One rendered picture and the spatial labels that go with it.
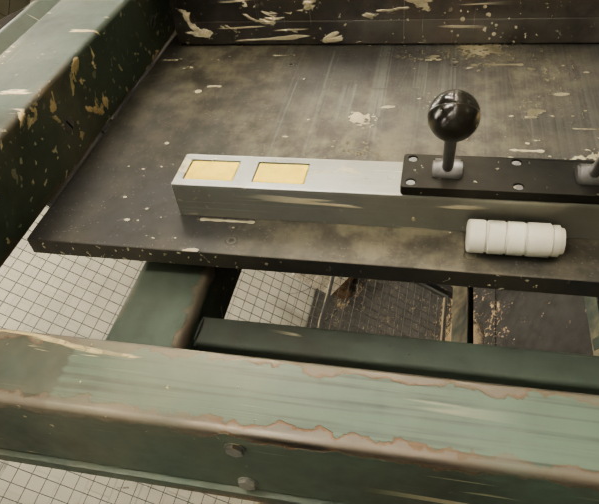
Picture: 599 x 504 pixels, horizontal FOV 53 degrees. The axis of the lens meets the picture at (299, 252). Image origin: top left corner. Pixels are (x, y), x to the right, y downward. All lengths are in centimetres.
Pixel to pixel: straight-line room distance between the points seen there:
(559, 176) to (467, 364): 18
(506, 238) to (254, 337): 24
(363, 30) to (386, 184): 35
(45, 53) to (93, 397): 45
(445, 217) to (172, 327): 27
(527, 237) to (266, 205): 24
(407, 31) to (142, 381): 60
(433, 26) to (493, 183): 36
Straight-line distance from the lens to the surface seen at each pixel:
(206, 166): 61
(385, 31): 87
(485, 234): 53
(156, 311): 59
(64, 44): 78
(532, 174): 57
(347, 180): 56
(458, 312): 195
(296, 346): 55
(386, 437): 39
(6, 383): 48
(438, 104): 45
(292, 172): 58
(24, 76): 73
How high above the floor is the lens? 168
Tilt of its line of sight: 12 degrees down
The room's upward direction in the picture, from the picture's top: 63 degrees counter-clockwise
